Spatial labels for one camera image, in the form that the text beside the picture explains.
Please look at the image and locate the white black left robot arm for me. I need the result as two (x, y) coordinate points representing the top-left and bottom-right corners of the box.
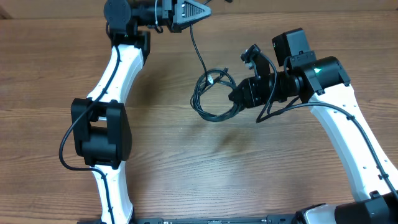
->
(58, 0), (211, 223)

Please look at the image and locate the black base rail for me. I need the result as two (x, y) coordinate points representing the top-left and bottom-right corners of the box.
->
(132, 214), (302, 224)

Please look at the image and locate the black USB cable bundle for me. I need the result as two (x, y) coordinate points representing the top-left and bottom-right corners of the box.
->
(189, 0), (246, 123)

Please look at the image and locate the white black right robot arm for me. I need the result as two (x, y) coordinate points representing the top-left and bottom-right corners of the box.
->
(229, 28), (397, 224)

